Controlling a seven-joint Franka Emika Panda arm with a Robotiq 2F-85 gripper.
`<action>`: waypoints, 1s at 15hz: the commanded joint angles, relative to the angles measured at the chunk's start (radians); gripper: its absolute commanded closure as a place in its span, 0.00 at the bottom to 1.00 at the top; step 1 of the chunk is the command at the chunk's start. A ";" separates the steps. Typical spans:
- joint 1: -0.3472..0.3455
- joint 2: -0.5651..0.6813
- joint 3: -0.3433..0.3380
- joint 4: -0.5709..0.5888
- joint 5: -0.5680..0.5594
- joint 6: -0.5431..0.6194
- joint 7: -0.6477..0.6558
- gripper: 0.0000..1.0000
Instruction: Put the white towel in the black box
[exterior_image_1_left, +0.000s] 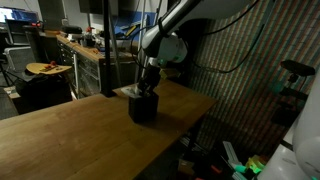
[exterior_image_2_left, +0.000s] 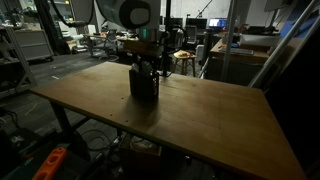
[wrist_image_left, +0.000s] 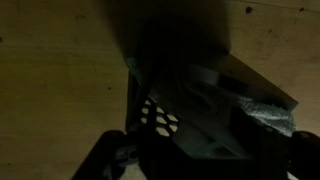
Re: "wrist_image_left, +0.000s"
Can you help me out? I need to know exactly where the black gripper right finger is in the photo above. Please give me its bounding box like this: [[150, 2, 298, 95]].
[[287, 130, 320, 180]]

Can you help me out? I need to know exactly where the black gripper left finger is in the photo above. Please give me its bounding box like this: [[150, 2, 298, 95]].
[[71, 129, 145, 180]]

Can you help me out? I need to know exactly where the white woven towel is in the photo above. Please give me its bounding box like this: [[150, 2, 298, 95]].
[[126, 58, 298, 158]]

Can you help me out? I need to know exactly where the black mesh box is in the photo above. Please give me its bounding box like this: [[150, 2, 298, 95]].
[[124, 53, 300, 180]]

